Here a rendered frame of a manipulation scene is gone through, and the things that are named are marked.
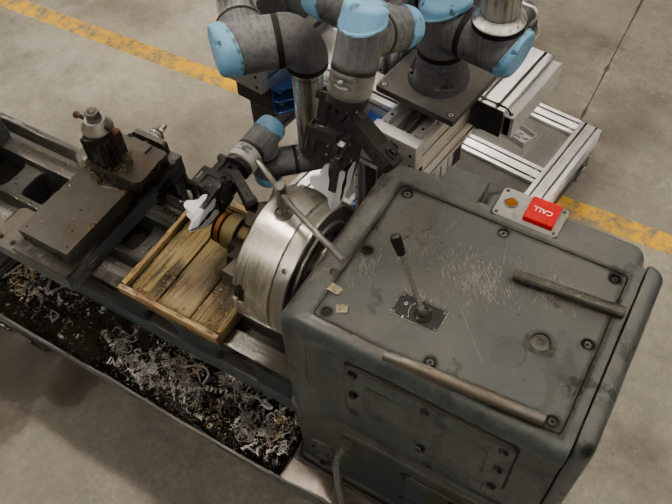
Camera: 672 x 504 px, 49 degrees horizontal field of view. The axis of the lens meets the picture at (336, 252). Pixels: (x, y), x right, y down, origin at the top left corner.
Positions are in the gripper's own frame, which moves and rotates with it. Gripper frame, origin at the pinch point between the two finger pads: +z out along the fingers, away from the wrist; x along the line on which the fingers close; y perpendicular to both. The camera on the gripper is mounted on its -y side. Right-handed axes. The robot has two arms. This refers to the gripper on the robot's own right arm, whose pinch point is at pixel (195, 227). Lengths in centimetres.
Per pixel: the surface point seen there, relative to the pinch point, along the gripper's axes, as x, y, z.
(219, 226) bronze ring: 3.4, -6.4, -1.4
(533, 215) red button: 21, -67, -26
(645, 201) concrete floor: -111, -89, -156
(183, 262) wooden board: -19.5, 7.5, 1.0
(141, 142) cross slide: -13.1, 37.4, -21.1
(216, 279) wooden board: -19.1, -2.8, 1.0
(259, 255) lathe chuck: 14.0, -23.2, 5.4
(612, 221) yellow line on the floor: -110, -81, -139
